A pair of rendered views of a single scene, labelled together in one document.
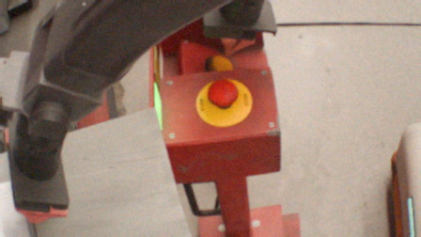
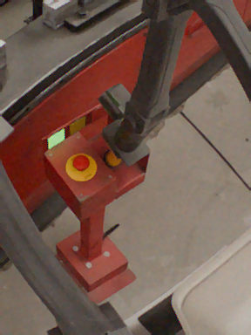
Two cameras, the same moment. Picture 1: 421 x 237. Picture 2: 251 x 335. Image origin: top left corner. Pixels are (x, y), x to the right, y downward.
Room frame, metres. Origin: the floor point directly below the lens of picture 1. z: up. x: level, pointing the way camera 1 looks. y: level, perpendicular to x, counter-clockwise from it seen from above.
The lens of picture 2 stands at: (0.08, -0.51, 1.95)
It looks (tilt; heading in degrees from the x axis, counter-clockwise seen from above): 61 degrees down; 40
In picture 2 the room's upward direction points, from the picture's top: 8 degrees clockwise
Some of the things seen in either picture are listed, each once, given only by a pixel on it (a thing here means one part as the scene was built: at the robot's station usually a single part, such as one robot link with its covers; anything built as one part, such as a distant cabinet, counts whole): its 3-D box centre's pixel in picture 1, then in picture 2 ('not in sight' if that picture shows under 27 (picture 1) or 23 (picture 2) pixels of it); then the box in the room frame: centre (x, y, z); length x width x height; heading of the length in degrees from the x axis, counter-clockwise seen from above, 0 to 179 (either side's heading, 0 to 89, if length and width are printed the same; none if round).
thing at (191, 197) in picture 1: (203, 197); not in sight; (0.56, 0.04, 0.40); 0.06 x 0.02 x 0.18; 85
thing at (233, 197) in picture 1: (233, 196); (91, 222); (0.56, -0.02, 0.39); 0.05 x 0.05 x 0.54; 85
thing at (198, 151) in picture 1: (215, 86); (94, 160); (0.56, -0.02, 0.75); 0.20 x 0.16 x 0.18; 175
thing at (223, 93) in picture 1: (223, 97); (81, 165); (0.51, -0.02, 0.79); 0.04 x 0.04 x 0.04
